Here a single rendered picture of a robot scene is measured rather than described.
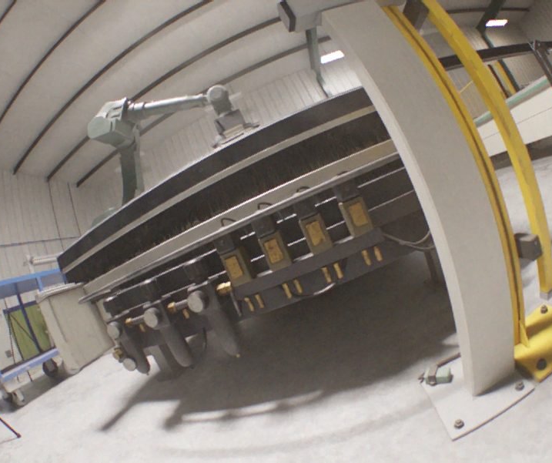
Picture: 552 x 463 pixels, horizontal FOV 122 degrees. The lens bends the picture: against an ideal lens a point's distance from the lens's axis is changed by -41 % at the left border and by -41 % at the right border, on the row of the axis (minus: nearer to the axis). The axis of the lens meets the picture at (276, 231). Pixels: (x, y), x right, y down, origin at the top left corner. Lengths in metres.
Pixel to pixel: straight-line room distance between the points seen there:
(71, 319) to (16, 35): 6.05
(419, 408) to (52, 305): 1.26
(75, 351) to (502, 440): 1.33
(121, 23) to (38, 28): 1.86
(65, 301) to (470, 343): 1.33
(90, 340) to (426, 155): 1.30
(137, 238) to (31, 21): 5.87
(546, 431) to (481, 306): 0.29
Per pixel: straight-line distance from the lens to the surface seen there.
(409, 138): 0.42
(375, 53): 0.48
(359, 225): 0.60
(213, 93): 2.14
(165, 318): 0.78
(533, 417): 0.60
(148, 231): 0.99
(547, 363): 0.68
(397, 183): 0.72
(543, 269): 0.64
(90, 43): 6.72
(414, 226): 0.74
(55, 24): 6.46
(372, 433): 0.64
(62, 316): 1.21
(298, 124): 0.84
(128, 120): 2.57
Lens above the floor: 0.48
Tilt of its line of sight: level
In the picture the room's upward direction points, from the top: 23 degrees counter-clockwise
